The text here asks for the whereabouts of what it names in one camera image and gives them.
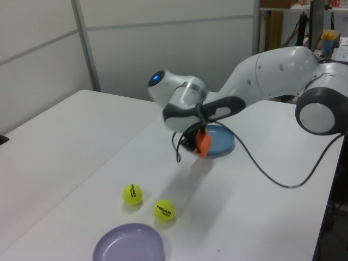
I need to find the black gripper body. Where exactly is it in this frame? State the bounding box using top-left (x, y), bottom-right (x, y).
top-left (182, 123), bottom-right (203, 152)

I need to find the orange cube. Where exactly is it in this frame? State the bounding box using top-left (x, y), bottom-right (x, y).
top-left (191, 129), bottom-right (213, 159)

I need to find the yellow tennis ball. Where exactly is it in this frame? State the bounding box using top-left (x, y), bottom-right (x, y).
top-left (153, 199), bottom-right (175, 222)
top-left (122, 184), bottom-right (143, 206)

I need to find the blue plate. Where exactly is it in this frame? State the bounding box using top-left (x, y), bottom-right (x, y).
top-left (204, 124), bottom-right (235, 158)

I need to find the purple plate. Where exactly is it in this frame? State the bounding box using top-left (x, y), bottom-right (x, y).
top-left (92, 222), bottom-right (165, 261)

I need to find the brown wooden board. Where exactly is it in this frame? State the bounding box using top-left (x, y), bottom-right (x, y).
top-left (265, 10), bottom-right (283, 52)

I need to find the black monitor stand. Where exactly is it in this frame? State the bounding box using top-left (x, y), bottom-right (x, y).
top-left (298, 12), bottom-right (309, 47)

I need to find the blue cup with yellow lid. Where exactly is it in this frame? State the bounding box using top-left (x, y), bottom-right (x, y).
top-left (321, 32), bottom-right (334, 55)

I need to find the white keyboard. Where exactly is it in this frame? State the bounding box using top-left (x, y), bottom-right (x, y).
top-left (333, 47), bottom-right (348, 62)

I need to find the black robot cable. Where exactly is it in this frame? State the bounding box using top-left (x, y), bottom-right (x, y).
top-left (171, 104), bottom-right (347, 189)

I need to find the grey partition post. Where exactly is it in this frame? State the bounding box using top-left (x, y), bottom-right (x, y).
top-left (252, 0), bottom-right (261, 55)

